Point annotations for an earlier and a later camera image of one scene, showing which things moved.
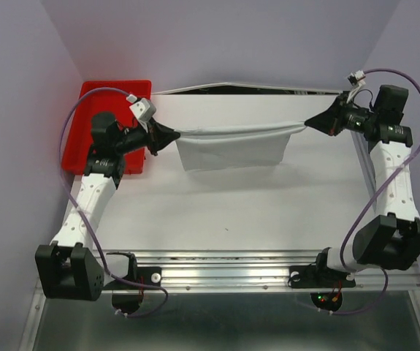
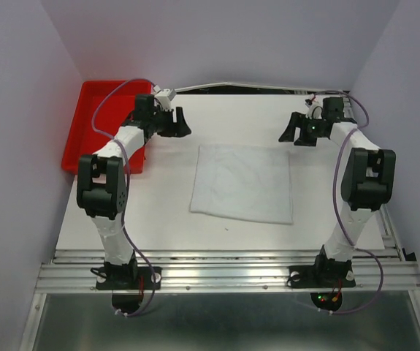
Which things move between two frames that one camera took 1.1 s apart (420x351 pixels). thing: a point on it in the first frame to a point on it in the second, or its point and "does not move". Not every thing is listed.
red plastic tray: x=102 y=96 does not move
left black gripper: x=158 y=137 to x=182 y=129
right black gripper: x=331 y=121 to x=297 y=119
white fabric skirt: x=236 y=146 to x=251 y=183
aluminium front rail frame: x=254 y=270 does not move
